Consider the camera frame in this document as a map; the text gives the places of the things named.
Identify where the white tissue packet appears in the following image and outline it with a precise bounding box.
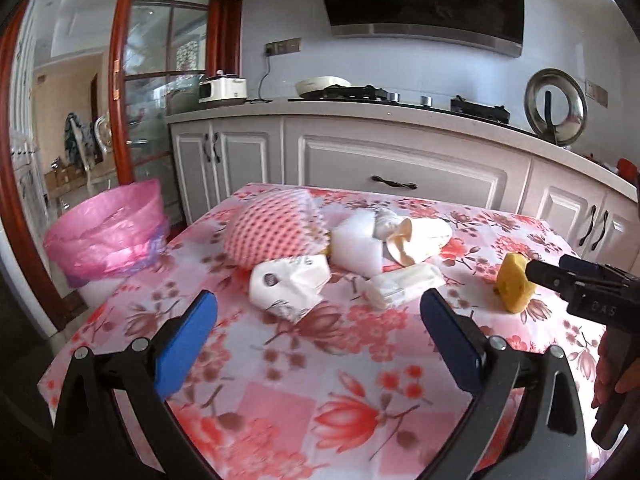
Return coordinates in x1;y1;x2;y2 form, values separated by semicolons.
249;255;331;322

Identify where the person's right hand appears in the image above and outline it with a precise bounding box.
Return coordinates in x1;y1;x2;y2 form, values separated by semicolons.
591;332;640;411

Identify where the white bin with pink bag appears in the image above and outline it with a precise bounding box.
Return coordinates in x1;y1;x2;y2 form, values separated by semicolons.
44;179;170;311

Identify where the pink foam fruit net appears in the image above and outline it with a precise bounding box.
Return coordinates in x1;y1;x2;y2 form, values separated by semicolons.
222;189;331;268

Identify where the white rice cooker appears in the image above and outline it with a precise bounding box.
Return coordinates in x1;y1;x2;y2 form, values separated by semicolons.
198;74;249;105

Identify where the large white foam sheet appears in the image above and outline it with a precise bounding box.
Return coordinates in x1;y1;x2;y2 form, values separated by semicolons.
330;210;387;279

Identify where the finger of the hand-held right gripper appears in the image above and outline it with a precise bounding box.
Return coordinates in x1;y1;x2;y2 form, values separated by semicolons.
559;254;622;279
525;260;581;302

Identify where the embossed white paper towel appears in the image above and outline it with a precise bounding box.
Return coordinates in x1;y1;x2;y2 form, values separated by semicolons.
372;207;402;242

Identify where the pink floral tablecloth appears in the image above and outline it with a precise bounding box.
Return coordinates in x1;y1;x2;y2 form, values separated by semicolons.
37;182;616;480

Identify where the white cabinet with small drawers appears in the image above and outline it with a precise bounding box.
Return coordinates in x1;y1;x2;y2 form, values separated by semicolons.
9;0;47;213

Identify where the black lid stand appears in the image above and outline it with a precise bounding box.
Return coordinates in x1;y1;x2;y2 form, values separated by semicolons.
542;91;559;147

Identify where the white corner base cabinet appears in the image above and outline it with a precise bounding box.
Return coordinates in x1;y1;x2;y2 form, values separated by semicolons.
520;157;640;281

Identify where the grey wall outlet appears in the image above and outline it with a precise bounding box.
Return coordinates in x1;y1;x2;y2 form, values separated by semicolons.
265;37;302;57

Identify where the red wooden door frame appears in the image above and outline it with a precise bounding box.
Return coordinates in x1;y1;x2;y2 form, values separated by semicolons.
0;0;147;332

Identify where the yellow sponge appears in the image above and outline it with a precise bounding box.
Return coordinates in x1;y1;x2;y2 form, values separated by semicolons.
495;252;536;314

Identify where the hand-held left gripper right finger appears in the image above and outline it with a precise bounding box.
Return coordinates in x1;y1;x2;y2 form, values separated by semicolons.
420;287;588;480

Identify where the white two-door base cabinet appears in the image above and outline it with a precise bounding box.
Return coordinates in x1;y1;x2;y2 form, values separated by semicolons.
170;117;284;226

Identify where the crushed beige paper cup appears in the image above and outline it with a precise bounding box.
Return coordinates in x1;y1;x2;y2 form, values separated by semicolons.
382;217;454;266

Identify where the white drawer with black handle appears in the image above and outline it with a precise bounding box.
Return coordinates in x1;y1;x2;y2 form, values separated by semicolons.
282;117;534;211

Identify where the white chair with draped clothes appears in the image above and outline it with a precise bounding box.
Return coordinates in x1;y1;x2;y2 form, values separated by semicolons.
64;112;112;196

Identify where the black power cable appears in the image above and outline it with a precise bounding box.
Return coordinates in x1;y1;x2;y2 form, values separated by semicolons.
245;52;274;105

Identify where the glass pot lid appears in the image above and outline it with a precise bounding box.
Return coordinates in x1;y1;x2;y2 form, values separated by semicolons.
524;67;589;147

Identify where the black glass gas stove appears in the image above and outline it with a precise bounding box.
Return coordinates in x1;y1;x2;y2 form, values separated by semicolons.
287;85;511;124

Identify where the white electric pan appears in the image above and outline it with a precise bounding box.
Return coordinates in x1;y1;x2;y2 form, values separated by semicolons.
295;76;353;99

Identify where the wood framed glass sliding door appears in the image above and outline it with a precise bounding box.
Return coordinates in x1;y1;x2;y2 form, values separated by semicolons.
110;0;244;197

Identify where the clear plastic tissue pack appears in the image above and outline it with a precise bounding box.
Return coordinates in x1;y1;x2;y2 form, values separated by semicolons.
365;264;445;309

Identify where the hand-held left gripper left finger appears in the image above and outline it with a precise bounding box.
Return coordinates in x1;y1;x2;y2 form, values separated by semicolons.
50;290;219;480

